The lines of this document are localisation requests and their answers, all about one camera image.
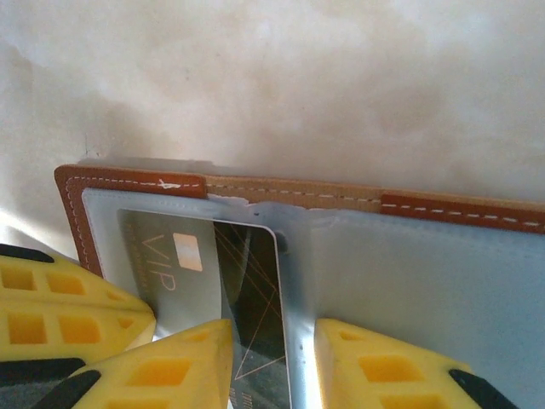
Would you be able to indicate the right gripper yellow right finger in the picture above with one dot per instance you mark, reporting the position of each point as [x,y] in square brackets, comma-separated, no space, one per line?
[340,375]

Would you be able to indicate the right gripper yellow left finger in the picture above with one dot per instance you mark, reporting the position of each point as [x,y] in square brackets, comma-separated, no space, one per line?
[204,383]

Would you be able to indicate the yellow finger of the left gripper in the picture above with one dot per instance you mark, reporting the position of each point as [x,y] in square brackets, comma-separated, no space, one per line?
[119,328]
[93,289]

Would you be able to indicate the black card with gold lines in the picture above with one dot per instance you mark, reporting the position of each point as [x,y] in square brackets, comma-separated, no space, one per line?
[255,298]

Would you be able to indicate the brown leather card holder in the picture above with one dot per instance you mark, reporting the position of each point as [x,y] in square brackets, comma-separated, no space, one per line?
[426,298]

